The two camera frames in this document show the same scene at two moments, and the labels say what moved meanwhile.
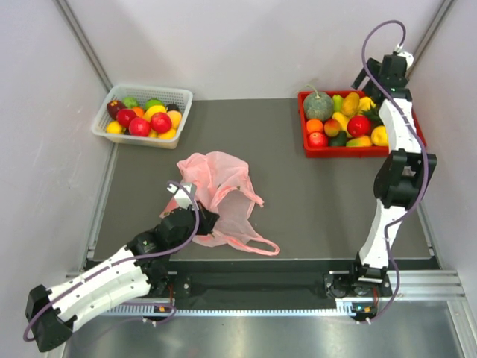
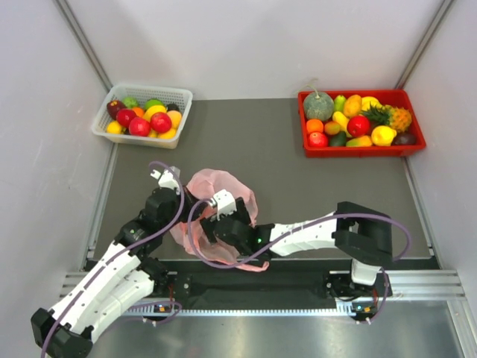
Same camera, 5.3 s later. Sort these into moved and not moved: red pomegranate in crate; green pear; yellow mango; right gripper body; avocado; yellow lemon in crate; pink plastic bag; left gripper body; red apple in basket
Moved: left gripper body; right gripper body; pink plastic bag
Not moved: yellow lemon in crate; red apple in basket; avocado; yellow mango; green pear; red pomegranate in crate
